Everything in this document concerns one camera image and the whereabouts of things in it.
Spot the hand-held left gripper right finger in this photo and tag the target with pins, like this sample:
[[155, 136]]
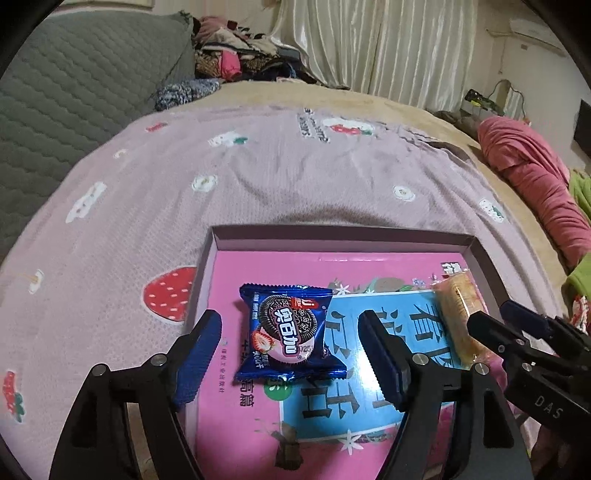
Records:
[[388, 374]]

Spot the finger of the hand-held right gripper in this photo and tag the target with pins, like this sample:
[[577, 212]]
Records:
[[524, 318], [489, 330]]

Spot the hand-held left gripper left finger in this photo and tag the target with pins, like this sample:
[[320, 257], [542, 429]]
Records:
[[198, 364]]

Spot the yellow cake packet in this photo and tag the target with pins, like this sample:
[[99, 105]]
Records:
[[455, 300]]

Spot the blue cookie packet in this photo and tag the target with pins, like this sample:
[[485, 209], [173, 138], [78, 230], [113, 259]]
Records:
[[286, 323]]

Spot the pink cardboard box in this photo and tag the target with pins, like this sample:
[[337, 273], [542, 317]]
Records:
[[258, 277]]

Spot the strawberry print cloth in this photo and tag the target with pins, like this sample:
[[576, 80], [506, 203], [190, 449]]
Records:
[[582, 314]]

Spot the green cloth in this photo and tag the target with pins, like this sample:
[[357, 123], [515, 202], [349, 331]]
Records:
[[581, 194]]

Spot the rose pink quilt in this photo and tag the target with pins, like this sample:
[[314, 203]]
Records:
[[531, 166]]

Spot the black television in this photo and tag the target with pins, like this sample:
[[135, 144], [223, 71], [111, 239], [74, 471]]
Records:
[[584, 129]]

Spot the pink strawberry print blanket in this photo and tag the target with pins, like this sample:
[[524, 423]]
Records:
[[277, 175]]

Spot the dark brown cloth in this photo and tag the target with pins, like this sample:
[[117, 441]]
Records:
[[455, 121]]

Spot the blue patterned cloth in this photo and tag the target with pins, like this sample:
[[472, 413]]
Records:
[[184, 92]]

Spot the white air conditioner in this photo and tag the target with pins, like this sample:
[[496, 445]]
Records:
[[538, 34]]

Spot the white striped curtain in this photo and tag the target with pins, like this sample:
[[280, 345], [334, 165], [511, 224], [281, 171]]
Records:
[[392, 46]]

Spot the grey quilted headboard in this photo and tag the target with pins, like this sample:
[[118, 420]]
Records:
[[69, 92]]

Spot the pile of clothes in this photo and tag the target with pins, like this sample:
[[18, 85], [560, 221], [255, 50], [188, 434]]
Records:
[[240, 50]]

